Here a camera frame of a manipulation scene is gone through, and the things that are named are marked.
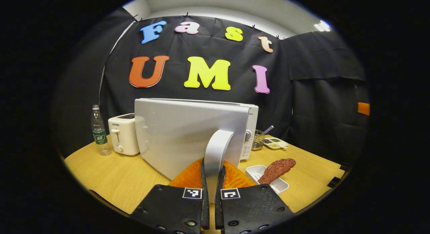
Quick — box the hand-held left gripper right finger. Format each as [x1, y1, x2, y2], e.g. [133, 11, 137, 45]
[215, 160, 294, 234]

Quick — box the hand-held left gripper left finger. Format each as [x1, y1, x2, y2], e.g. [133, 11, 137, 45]
[129, 157, 210, 234]

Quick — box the red meat slice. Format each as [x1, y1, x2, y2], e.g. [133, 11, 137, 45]
[257, 158, 297, 185]

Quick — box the white microwave oven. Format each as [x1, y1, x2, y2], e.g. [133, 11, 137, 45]
[134, 98, 259, 202]

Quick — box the white rectangular food container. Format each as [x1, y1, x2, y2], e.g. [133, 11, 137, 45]
[245, 165, 289, 194]

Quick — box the white divided dish of beans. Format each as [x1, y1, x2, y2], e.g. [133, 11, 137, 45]
[262, 137, 289, 150]

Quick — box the small ceiling light panel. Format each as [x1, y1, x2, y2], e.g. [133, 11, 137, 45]
[313, 20, 331, 32]

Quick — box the white toaster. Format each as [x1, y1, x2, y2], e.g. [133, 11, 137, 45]
[108, 113, 140, 156]

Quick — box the clear plastic water bottle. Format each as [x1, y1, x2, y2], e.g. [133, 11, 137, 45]
[91, 105, 112, 156]

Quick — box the metal wire basket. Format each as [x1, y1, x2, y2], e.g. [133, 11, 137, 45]
[252, 129, 266, 151]

